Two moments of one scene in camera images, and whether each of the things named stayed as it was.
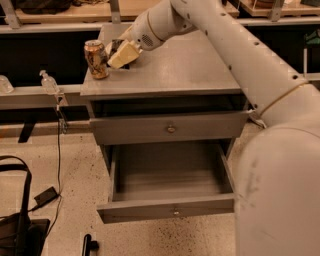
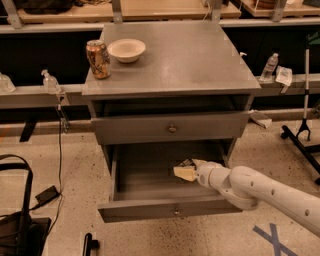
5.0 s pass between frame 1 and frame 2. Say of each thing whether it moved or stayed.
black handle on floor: stayed
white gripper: moved
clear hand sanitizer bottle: stayed
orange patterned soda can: stayed
